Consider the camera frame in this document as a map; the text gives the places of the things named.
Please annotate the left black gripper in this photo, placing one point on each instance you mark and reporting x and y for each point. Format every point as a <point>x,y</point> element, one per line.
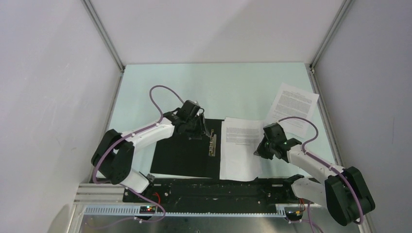
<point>201,131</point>

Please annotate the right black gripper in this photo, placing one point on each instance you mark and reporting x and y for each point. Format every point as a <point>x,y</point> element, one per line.
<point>260,151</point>

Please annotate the metal folder clip mechanism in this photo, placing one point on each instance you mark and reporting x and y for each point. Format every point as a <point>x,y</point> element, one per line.
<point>212,144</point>

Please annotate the printed paper sheet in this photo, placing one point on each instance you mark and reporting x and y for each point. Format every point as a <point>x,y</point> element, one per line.
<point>239,140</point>
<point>291,101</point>

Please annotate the red black clip folder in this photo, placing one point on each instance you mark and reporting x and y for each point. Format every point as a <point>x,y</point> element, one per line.
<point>181,156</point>

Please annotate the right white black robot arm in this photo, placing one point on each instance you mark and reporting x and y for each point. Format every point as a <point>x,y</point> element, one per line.
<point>343,191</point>

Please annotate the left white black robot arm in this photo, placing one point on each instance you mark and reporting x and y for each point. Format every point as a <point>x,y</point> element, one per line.
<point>114,154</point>

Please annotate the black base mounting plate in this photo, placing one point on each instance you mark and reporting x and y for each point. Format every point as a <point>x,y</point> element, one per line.
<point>222,196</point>

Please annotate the right controller board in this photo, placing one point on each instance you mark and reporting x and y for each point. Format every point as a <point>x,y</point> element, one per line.
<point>294,216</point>

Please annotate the controller board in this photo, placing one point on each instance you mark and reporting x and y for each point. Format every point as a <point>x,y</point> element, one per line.
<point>147,209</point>
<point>294,216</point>

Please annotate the left controller board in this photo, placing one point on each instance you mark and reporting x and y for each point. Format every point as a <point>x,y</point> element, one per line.
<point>147,209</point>

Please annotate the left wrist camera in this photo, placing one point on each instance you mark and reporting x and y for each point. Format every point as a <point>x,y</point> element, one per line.
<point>195,103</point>

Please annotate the slotted cable duct rail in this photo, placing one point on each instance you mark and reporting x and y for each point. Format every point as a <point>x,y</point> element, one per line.
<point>128,210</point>

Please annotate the aluminium frame profile left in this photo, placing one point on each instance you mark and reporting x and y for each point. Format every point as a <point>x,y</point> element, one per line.
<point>99,26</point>

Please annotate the aluminium frame profile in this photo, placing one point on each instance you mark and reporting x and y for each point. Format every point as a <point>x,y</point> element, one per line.
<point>99,26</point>
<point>336,22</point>

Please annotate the aluminium frame profile right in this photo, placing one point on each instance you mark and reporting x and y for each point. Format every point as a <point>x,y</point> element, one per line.
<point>336,22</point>

